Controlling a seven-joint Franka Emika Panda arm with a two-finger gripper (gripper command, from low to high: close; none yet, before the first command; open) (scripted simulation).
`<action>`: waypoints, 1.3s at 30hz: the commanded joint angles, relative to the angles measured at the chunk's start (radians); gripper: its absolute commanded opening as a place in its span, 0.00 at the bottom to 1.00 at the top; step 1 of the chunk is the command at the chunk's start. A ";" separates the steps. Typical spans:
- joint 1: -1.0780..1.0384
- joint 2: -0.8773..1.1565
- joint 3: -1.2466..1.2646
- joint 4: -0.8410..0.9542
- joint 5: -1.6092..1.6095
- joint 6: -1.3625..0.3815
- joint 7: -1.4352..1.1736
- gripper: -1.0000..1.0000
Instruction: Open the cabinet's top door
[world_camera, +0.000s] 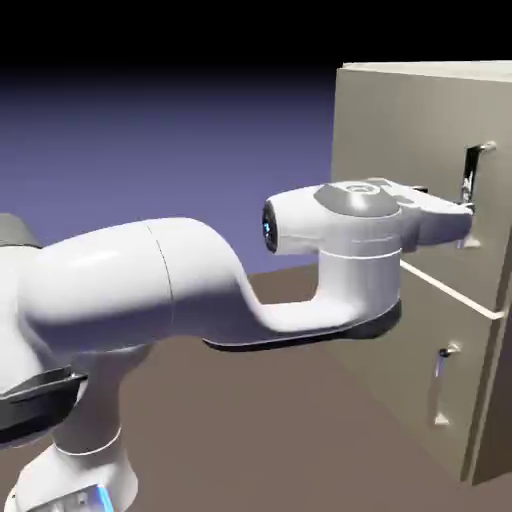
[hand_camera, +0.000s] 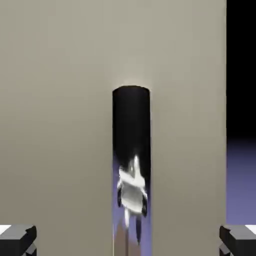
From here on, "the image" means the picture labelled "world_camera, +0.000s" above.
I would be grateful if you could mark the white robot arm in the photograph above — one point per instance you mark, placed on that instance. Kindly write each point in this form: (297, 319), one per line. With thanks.
(120, 280)

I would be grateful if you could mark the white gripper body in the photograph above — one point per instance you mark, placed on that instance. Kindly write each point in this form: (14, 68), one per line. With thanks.
(436, 222)

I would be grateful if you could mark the beige cabinet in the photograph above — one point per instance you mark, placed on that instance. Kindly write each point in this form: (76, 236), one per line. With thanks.
(400, 120)

